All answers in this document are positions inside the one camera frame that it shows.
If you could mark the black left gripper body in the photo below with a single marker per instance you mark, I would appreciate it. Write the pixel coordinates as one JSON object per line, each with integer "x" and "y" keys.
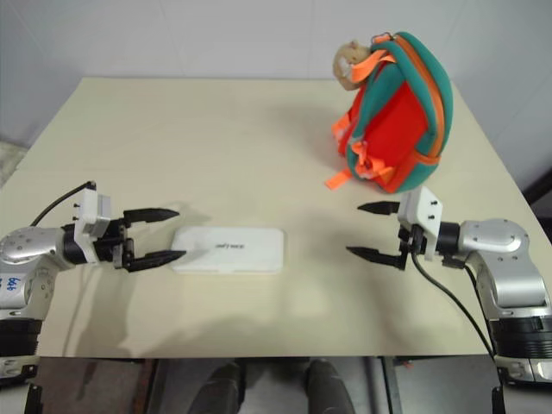
{"x": 110, "y": 243}

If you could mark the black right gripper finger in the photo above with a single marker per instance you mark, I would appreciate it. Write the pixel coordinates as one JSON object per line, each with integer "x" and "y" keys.
{"x": 375, "y": 255}
{"x": 379, "y": 208}

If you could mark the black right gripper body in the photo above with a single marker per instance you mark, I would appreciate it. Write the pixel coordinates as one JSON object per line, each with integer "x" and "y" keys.
{"x": 409, "y": 241}

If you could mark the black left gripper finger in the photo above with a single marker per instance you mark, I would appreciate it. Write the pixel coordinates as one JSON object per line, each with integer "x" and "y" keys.
{"x": 155, "y": 260}
{"x": 151, "y": 214}

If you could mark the orange and green backpack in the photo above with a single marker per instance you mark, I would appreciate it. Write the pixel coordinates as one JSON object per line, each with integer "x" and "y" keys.
{"x": 397, "y": 125}

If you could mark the white case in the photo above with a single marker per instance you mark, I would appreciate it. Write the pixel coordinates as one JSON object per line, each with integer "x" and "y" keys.
{"x": 241, "y": 259}

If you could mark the beige plush toy pendant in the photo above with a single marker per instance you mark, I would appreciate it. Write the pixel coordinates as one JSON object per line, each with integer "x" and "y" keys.
{"x": 351, "y": 54}

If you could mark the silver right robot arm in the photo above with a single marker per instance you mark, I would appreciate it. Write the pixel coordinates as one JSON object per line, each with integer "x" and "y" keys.
{"x": 496, "y": 241}

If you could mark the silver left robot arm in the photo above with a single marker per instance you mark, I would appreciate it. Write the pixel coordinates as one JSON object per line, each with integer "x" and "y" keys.
{"x": 26, "y": 246}

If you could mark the dark rounded shape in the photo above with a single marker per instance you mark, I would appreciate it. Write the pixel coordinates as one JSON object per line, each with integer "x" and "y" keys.
{"x": 328, "y": 388}
{"x": 222, "y": 388}

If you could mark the dark furniture piece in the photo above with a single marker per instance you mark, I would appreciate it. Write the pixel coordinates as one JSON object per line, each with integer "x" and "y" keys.
{"x": 543, "y": 185}

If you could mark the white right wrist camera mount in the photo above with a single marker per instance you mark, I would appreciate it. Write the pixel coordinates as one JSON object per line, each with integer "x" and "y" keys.
{"x": 424, "y": 207}

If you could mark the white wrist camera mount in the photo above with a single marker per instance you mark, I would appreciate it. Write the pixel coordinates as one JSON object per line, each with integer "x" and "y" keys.
{"x": 90, "y": 207}
{"x": 424, "y": 207}

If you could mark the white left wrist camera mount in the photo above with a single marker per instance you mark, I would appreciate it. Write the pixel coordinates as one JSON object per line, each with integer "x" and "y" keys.
{"x": 90, "y": 207}

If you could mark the grey metal table frame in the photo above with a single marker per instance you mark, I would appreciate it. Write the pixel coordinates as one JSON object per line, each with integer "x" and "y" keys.
{"x": 375, "y": 388}

